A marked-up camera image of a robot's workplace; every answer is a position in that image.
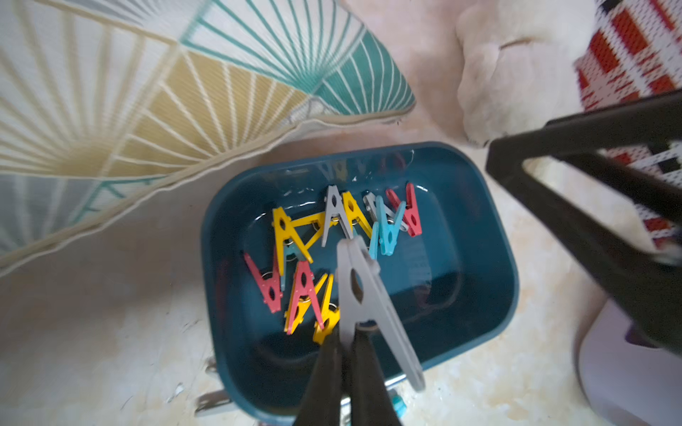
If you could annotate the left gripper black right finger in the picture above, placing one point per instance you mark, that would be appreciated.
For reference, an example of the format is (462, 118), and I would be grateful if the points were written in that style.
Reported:
(370, 401)

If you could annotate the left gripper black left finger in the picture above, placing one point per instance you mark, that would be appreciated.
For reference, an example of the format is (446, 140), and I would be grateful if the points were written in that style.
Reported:
(321, 402)

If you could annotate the yellow clothespin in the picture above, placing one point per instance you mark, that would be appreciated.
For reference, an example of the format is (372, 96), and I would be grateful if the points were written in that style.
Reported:
(355, 214)
(330, 313)
(285, 229)

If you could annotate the red clothespin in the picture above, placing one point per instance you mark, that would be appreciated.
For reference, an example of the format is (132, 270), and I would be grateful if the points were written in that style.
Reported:
(411, 216)
(270, 287)
(304, 296)

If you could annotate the teal clothespin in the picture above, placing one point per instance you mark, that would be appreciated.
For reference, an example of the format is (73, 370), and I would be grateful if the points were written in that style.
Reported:
(384, 234)

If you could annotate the teal plastic storage box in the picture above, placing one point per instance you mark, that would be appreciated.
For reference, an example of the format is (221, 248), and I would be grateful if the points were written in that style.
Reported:
(454, 287)

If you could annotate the white plush teddy bear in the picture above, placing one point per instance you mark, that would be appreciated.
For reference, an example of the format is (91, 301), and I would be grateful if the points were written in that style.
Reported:
(519, 64)

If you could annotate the teal yellow patterned pillow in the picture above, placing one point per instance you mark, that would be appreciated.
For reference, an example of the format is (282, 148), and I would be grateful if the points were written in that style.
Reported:
(104, 103)

